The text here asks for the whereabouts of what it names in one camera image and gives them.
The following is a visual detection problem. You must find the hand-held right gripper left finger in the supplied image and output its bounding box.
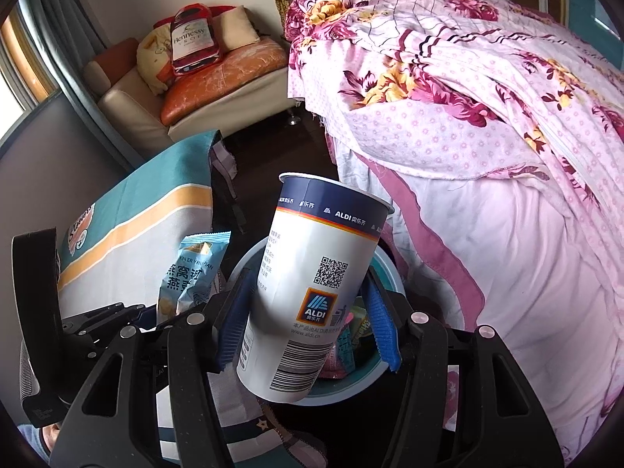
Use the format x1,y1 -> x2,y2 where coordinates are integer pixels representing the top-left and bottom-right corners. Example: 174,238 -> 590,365
49,268 -> 259,468

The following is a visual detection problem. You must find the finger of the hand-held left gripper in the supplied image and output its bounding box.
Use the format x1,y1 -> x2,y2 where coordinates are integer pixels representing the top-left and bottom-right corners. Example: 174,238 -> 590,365
61,302 -> 164,335
68,329 -> 120,359

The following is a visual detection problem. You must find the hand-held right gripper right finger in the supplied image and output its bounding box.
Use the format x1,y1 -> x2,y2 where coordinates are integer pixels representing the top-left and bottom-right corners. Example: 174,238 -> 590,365
365,273 -> 571,468

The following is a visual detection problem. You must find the light blue snack packet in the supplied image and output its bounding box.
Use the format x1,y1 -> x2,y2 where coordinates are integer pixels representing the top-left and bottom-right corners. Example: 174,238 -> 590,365
156,231 -> 232,325

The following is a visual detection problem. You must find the teal plastic bin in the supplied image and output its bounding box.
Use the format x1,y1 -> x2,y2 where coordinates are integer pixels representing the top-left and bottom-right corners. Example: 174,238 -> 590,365
222,239 -> 406,408

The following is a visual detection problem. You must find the white and blue paper cup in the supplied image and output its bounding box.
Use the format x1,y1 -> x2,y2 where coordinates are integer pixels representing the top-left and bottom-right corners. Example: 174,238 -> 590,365
236,172 -> 395,403

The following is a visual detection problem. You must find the pink snack packet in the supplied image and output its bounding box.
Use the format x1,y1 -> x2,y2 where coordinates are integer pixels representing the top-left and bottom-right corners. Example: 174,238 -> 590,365
319,331 -> 352,381

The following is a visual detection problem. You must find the teal striped printed cloth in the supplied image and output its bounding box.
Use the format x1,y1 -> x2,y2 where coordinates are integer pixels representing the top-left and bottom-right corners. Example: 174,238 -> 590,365
56,129 -> 327,468

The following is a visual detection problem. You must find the pink floral quilt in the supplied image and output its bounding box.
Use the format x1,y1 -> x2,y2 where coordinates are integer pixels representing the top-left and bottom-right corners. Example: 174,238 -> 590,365
284,0 -> 624,468

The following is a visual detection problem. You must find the cream leather sofa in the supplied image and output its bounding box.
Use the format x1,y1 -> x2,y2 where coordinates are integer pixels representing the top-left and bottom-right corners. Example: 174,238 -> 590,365
83,5 -> 293,144

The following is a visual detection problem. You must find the window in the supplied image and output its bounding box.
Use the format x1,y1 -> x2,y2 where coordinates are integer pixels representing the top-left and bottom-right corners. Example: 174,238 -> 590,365
0,0 -> 59,128

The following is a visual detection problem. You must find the orange seat cushion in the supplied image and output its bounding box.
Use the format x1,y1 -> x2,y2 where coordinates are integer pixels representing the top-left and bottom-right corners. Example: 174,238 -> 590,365
160,39 -> 289,126

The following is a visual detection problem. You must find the yellow cartoon pillow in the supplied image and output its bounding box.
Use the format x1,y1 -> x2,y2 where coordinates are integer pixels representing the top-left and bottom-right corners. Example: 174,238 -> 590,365
135,29 -> 176,96

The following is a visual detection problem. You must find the bottle shaped pillow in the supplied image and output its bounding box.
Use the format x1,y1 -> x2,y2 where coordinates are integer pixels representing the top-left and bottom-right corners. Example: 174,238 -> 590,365
168,4 -> 226,78

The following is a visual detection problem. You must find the grey curtain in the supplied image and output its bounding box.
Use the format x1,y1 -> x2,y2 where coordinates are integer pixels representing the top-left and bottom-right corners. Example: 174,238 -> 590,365
34,0 -> 115,59

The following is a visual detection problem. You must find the beige pillow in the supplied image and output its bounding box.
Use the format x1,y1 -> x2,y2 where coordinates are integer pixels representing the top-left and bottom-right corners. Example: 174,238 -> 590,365
214,6 -> 261,52

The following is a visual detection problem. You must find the red pillow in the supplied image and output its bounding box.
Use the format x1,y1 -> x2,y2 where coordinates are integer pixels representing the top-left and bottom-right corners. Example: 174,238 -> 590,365
153,4 -> 235,30

